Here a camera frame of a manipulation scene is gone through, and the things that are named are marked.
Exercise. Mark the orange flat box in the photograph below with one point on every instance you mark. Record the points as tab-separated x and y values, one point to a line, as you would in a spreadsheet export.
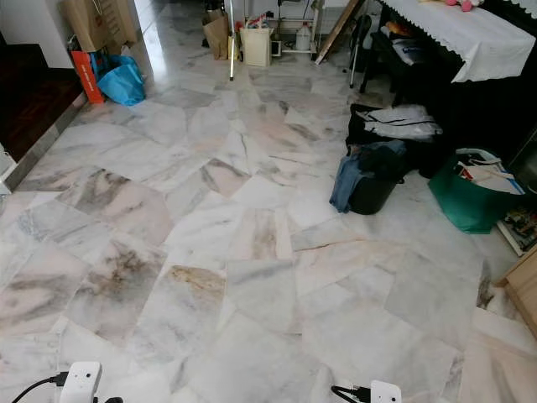
88	77

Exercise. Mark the blue plastic bag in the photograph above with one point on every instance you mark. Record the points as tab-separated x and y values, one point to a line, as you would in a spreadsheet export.
123	84

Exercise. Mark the large brown paper bag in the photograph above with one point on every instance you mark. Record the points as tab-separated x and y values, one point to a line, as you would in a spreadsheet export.
96	23

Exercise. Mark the small brown paper bag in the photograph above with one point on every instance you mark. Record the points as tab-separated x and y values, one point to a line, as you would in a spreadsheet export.
216	38

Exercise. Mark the white pole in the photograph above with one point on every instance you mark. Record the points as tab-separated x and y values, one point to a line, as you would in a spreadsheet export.
231	42

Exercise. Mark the cream tote bag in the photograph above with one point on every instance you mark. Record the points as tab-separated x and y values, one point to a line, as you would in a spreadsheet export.
256	46

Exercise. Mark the white metal rack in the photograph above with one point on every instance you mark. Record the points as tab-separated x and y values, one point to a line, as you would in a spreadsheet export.
285	25

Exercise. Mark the white plastic jug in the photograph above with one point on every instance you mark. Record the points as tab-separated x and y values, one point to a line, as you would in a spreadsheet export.
303	39

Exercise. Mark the blue jeans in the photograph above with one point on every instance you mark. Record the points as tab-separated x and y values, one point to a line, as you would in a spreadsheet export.
344	180

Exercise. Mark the black duffel bag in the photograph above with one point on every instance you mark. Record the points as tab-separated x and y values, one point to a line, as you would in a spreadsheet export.
354	133

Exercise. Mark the black plastic bin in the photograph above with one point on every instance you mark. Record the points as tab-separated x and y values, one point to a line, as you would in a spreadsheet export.
373	195

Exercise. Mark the leaning wooden plank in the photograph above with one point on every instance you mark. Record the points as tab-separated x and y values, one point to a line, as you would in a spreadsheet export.
340	29

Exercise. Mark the green fabric bag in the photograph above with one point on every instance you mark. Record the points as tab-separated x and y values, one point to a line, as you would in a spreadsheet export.
466	206

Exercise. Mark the stack of papers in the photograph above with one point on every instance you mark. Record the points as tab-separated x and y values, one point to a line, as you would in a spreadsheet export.
491	175

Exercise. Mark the white lace tablecloth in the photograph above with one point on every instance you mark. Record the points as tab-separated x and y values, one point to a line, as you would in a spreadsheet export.
470	34

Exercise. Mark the black wooden furniture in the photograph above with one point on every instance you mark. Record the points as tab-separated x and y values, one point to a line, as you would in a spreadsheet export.
495	113

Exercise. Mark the pink plush toy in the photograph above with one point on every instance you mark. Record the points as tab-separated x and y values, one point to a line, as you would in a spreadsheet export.
463	4

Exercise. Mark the white tray of books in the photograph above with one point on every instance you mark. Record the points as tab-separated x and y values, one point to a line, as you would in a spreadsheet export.
522	227

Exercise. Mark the light wooden furniture corner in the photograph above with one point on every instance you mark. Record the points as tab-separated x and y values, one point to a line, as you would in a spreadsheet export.
524	290

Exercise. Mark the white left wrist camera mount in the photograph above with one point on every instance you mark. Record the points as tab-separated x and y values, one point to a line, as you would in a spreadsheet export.
82	382

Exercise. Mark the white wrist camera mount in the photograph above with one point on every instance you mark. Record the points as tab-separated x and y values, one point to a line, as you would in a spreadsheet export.
384	393
82	382

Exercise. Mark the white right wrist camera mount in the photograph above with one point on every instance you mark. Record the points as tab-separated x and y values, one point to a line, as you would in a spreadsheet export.
384	393

